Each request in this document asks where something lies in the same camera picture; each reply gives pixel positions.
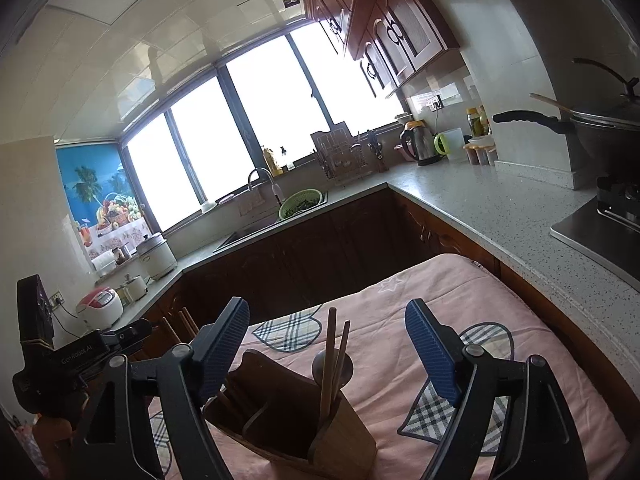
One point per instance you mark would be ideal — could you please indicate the metal spoon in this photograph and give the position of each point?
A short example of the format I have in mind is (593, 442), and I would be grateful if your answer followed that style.
(318, 367)

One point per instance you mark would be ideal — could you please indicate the wooden base cabinets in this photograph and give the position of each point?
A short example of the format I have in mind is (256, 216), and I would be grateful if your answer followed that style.
(325, 260)

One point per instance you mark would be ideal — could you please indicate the large white cooker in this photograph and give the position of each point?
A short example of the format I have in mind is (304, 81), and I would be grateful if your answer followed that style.
(157, 260)

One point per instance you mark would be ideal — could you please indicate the wooden spatula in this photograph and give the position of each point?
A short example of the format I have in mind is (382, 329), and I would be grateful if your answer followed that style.
(550, 104)

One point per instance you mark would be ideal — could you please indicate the kitchen sink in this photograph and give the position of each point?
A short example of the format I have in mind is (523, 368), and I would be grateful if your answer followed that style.
(250, 232)

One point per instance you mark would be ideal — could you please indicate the steel electric kettle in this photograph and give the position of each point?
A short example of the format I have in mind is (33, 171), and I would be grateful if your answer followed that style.
(422, 145)

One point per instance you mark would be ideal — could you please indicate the spice jars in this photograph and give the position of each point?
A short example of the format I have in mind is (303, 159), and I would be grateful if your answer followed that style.
(480, 152)

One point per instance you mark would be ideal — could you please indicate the wooden cutting board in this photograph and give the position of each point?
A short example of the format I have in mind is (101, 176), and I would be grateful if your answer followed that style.
(327, 137)

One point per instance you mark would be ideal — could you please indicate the green colander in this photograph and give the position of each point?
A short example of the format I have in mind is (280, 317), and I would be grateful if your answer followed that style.
(300, 205)

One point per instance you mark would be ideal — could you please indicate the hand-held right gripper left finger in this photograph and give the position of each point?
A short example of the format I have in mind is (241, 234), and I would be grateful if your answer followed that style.
(220, 355)

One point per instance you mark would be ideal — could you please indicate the metal dish rack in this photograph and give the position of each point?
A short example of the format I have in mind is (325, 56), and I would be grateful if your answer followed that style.
(345, 165)

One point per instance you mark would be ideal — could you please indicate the blue tropical wall poster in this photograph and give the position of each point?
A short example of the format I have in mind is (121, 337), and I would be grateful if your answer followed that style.
(90, 180)

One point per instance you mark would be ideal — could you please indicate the white bowl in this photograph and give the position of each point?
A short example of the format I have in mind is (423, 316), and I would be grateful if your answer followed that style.
(208, 206)

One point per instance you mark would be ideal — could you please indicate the wall socket with plug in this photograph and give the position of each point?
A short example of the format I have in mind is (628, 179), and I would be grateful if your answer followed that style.
(435, 102)

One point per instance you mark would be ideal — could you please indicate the wall power outlet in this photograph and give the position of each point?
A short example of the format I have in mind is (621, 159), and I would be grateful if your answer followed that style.
(57, 300)

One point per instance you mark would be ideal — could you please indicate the small white pot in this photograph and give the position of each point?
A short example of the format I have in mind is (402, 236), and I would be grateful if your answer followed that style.
(132, 287)

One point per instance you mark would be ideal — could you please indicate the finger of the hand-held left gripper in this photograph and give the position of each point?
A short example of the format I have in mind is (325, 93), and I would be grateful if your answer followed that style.
(135, 332)

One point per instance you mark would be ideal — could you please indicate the yellow bottle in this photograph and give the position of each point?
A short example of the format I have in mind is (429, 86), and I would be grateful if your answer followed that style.
(270, 160)

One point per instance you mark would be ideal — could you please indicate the wooden wall cabinets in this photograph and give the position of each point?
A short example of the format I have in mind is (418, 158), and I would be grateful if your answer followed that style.
(400, 25)

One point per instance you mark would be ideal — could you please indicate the white paper roll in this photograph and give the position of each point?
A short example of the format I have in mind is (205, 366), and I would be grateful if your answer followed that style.
(105, 262)

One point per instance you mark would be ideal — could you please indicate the gas stove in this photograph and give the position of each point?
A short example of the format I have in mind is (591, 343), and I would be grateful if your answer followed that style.
(590, 240)

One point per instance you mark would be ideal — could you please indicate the kitchen window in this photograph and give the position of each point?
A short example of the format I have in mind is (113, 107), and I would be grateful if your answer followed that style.
(200, 150)

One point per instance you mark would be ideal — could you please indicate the chrome faucet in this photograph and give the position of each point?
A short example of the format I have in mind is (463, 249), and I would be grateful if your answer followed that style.
(278, 195)

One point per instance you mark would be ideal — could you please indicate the wok lid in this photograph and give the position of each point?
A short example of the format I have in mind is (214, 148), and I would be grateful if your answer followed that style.
(615, 110)

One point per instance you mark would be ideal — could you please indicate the wooden utensil holder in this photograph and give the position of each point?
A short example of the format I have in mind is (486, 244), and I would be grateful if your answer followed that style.
(345, 450)

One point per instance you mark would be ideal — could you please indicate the black wok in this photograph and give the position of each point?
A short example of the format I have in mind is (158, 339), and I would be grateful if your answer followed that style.
(600, 142)

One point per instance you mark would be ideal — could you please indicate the yellow-capped bottle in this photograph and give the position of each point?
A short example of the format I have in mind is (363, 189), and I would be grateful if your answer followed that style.
(475, 120)

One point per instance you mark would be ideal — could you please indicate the grey kitchen countertop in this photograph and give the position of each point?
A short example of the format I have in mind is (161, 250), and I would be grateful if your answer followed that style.
(500, 200)

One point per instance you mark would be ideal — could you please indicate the pink plaid-heart blanket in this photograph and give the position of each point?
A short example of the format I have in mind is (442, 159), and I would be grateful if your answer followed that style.
(380, 310)

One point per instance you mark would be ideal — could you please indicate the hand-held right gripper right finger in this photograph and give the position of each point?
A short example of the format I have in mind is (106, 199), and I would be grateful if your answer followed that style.
(432, 355)

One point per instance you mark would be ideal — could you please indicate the person's left hand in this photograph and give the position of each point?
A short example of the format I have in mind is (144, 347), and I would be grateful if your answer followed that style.
(52, 445)

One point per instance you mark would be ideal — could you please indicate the white red rice cooker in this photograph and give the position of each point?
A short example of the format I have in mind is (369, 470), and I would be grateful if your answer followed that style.
(102, 307)

